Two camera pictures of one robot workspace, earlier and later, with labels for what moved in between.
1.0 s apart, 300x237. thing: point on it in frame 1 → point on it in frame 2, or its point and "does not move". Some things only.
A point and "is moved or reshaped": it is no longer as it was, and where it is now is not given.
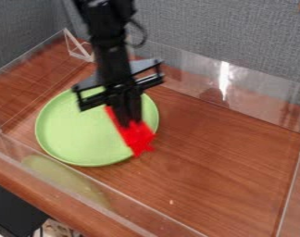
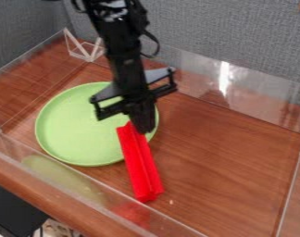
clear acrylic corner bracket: (78, 49) does not move
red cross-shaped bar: (137, 134) is moved or reshaped
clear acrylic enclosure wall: (148, 145) does not move
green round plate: (84, 137) does not move
